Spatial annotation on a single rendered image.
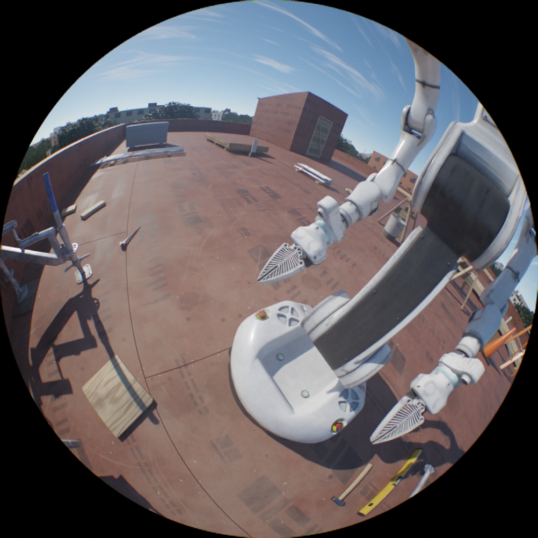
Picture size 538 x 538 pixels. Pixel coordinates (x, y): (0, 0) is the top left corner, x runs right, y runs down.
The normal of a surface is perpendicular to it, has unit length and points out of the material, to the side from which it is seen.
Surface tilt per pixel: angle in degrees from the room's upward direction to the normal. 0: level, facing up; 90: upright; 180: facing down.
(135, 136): 90
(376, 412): 0
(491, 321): 48
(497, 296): 68
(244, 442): 0
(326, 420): 1
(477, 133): 96
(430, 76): 126
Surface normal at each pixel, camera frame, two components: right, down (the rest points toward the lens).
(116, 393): 0.25, -0.69
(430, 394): -0.43, -0.32
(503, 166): -0.84, 0.27
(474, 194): -0.73, 0.04
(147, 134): 0.52, 0.69
